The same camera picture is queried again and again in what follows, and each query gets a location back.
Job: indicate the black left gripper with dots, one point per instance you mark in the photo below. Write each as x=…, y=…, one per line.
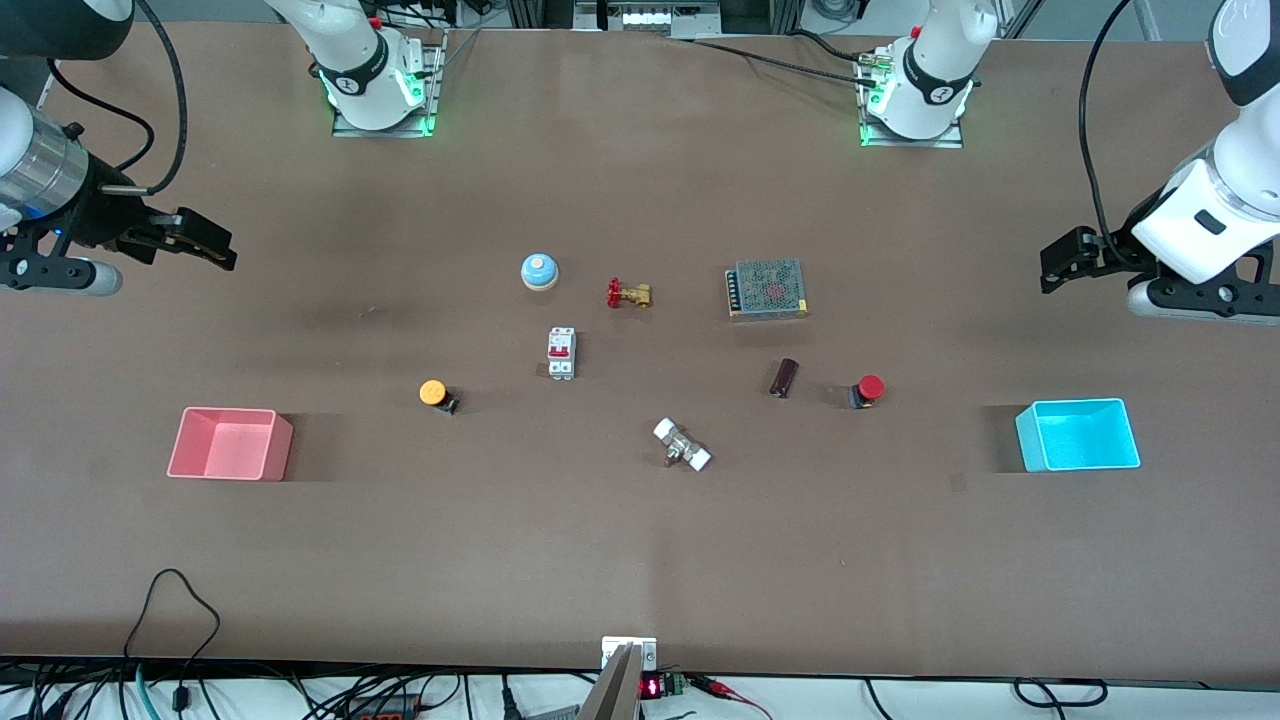
x=1112, y=246

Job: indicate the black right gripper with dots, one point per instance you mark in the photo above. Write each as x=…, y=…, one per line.
x=98, y=213

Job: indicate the red mushroom push button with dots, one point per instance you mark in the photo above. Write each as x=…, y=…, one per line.
x=870, y=388

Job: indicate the yellow mushroom push button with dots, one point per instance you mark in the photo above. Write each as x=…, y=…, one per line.
x=433, y=392

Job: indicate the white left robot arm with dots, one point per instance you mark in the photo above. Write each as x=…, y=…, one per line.
x=1235, y=200

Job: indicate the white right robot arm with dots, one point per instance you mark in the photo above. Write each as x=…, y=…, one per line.
x=358, y=48

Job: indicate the cyan plastic box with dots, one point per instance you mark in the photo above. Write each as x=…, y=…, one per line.
x=1080, y=440

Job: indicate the pink plastic box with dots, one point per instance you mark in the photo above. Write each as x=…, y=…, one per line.
x=225, y=450

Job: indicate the metal mesh power supply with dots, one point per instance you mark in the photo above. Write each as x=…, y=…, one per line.
x=768, y=288

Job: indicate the dark brown capacitor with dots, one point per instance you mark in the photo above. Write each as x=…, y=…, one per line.
x=784, y=378

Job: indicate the blue white round knob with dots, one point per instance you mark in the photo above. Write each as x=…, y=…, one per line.
x=539, y=272

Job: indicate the white silver pipe fitting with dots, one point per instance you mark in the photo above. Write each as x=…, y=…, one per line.
x=682, y=445

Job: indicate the red digit display module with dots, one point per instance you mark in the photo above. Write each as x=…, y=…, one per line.
x=660, y=686

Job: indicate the white circuit breaker red switch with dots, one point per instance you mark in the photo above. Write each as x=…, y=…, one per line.
x=561, y=353

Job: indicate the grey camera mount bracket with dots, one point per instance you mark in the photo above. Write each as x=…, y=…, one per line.
x=620, y=680

